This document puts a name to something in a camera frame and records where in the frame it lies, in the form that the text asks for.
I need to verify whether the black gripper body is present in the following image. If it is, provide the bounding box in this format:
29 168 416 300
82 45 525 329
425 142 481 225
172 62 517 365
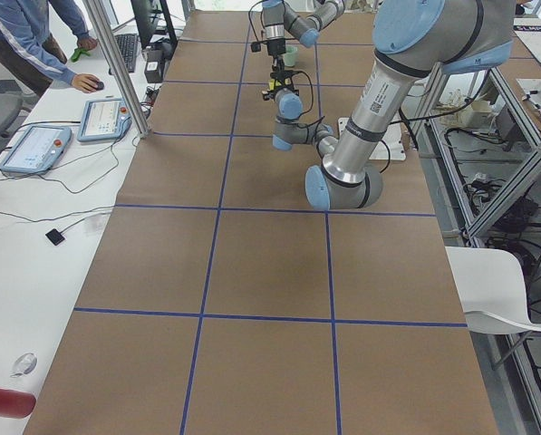
262 70 302 101
266 38 286 58

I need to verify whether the green cup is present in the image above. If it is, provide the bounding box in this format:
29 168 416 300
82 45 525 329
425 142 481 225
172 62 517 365
283 45 298 68

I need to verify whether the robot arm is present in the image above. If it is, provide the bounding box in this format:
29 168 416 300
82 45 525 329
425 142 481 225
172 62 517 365
262 0 516 210
261 0 346 73

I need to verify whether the person's hand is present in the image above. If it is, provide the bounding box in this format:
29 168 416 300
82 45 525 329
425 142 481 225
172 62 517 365
71 73 100 93

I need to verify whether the black box on desk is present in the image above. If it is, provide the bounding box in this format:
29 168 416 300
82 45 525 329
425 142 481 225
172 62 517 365
144 50 166 84

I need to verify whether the black computer monitor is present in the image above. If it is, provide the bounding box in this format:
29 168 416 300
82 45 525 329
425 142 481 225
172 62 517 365
130 0 178 50

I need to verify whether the black keyboard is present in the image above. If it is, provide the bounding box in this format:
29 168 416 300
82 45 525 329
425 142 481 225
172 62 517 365
114 34 139 73

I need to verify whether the far teach pendant tablet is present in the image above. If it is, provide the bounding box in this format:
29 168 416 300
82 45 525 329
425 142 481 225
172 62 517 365
77 98 131 142

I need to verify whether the teach pendant tablet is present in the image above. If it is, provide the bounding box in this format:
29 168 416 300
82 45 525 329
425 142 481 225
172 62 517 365
0 125 72 175
77 98 131 142

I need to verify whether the green toy object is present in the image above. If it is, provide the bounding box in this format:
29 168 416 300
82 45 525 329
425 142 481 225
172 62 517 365
70 45 91 63

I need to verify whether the brown paper table mat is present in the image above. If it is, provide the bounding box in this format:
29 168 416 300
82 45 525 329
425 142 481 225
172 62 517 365
25 12 498 434

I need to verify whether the near teach pendant tablet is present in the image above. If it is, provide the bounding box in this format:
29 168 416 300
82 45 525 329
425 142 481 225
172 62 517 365
0 125 72 175

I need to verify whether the person in blue sweater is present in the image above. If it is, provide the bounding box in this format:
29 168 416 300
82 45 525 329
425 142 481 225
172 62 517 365
0 1 97 97

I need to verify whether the small black square device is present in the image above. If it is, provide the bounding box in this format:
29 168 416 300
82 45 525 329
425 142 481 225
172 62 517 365
45 228 65 246

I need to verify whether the white plastic chair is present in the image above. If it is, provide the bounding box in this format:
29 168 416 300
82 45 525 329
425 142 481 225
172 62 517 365
446 246 541 335

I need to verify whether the clear plastic bag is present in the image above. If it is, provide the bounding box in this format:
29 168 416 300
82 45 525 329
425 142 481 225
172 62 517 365
10 353 38 378

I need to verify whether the red cylinder bottle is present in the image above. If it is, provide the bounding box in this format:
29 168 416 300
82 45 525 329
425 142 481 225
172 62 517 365
0 388 36 419

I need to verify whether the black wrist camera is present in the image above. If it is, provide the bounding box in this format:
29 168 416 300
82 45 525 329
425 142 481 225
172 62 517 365
250 40 267 53

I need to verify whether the aluminium frame post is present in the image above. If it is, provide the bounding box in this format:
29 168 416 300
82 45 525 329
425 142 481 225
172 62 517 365
83 0 150 139

